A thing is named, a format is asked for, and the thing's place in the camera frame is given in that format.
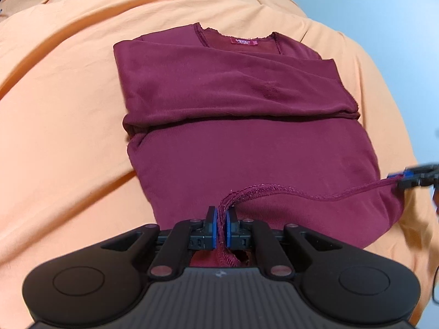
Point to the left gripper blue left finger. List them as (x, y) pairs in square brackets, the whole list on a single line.
[(211, 228)]

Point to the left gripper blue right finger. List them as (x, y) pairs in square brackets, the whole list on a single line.
[(232, 228)]

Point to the person right hand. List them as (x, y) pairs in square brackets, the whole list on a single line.
[(436, 200)]

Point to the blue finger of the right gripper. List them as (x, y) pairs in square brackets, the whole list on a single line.
[(400, 175)]

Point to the orange bed duvet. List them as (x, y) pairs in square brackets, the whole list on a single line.
[(66, 179)]

